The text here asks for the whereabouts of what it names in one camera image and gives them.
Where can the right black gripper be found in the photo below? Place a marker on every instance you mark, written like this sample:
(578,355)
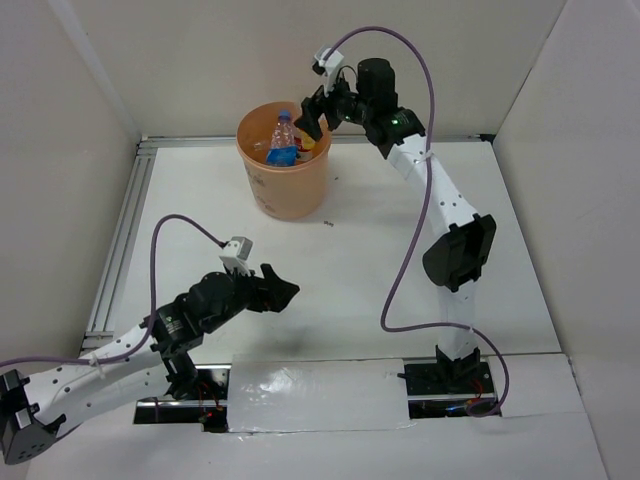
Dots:
(313,107)

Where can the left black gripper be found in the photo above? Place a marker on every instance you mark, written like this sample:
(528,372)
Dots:
(270,293)

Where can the yellow label clear bottle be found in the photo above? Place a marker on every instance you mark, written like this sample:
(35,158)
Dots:
(305,143)

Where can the red label water bottle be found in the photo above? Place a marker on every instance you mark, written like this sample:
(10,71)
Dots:
(301,156)

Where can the blue label crushed bottle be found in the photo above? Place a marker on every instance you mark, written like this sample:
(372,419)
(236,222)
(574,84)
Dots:
(283,149)

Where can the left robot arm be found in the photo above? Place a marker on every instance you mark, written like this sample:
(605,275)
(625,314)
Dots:
(39,410)

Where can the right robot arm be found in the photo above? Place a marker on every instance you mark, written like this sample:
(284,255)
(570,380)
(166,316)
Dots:
(462,238)

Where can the orange plastic bin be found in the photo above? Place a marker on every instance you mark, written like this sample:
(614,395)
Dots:
(285,193)

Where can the white tape sheet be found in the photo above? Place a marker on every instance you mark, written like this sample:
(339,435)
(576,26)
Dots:
(282,397)

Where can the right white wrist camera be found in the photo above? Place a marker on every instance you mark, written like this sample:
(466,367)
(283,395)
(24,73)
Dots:
(328,62)

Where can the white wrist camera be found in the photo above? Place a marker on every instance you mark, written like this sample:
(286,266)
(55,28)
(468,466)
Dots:
(328,62)
(235,254)

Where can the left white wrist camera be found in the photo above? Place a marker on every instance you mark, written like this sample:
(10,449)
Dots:
(235,254)

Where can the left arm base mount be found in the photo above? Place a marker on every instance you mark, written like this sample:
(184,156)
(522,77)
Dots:
(204,405)

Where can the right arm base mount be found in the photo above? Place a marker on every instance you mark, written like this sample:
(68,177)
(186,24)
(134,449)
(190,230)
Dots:
(431,397)

